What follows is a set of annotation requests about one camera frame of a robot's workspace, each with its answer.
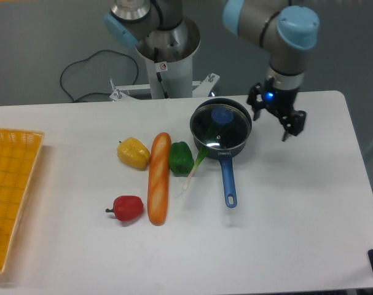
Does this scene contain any black cable on floor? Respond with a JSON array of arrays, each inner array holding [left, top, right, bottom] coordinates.
[[60, 50, 139, 103]]

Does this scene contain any yellow bell pepper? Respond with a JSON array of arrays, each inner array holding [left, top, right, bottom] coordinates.
[[117, 137, 151, 170]]

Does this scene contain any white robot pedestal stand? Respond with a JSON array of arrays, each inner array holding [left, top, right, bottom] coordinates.
[[109, 18, 221, 101]]

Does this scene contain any dark pot with blue handle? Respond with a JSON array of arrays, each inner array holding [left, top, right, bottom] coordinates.
[[189, 98, 252, 208]]

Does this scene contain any yellow woven basket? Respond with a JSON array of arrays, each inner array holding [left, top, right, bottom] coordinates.
[[0, 128, 44, 274]]

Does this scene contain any green bell pepper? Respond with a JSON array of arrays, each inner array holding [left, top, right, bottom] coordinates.
[[169, 141, 194, 176]]

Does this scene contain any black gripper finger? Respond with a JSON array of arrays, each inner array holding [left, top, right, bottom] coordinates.
[[246, 82, 263, 120], [279, 110, 307, 142]]

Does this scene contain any glass lid with blue knob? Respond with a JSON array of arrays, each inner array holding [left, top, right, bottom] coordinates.
[[190, 104, 251, 149]]

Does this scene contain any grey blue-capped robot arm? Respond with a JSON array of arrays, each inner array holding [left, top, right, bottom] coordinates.
[[104, 1, 320, 136]]

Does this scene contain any orange baguette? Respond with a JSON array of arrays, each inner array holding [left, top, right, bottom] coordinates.
[[147, 132, 171, 226]]

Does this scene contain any red bell pepper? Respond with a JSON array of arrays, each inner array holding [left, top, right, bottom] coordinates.
[[105, 195, 144, 222]]

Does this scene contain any green spring onion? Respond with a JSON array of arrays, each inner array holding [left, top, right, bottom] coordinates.
[[183, 123, 216, 191]]

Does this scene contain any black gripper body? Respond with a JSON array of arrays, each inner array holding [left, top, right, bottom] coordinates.
[[261, 82, 299, 117]]

